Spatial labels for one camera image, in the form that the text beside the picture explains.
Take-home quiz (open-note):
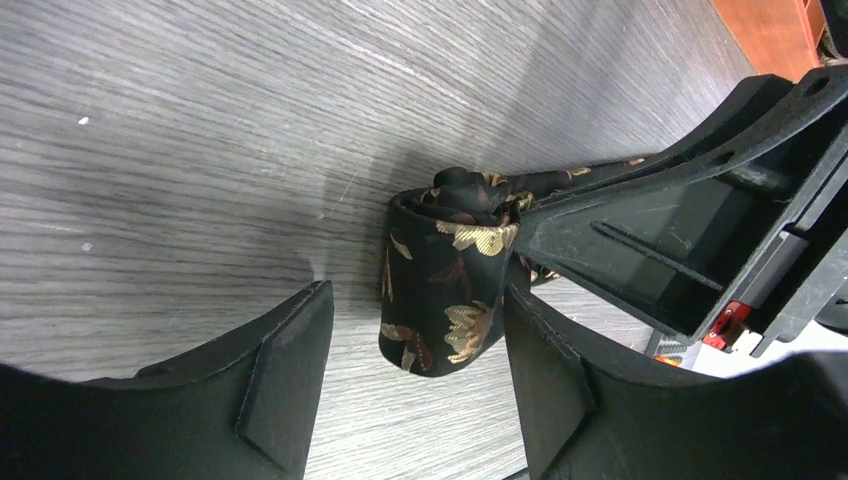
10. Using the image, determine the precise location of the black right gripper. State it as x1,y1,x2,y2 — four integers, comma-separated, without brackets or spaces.
516,66,847,378

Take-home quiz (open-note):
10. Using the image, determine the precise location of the black gold floral tie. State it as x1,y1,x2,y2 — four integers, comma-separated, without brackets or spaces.
378,158,643,377

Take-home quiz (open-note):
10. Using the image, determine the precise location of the orange wooden divided tray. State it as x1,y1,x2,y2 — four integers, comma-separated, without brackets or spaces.
710,0,825,82

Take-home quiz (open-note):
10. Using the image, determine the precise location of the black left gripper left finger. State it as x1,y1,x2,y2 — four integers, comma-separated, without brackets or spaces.
1,281,334,479

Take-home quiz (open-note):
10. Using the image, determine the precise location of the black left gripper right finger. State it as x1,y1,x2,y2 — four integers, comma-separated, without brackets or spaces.
504,286,847,479

